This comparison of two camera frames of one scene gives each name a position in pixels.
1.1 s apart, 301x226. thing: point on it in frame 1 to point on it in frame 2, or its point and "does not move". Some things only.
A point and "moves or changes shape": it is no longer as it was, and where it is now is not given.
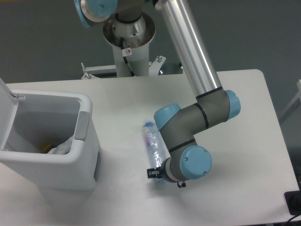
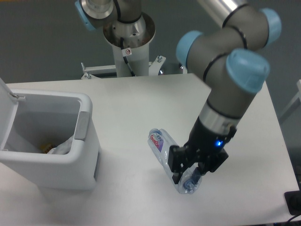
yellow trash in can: x=45 y=149 does not move
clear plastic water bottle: x=157 y=152 moves or changes shape
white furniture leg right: x=294 y=105 does not move
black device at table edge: x=293 y=198 does not move
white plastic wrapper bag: x=62 y=149 does not move
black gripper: x=160 y=172 to x=205 y=145
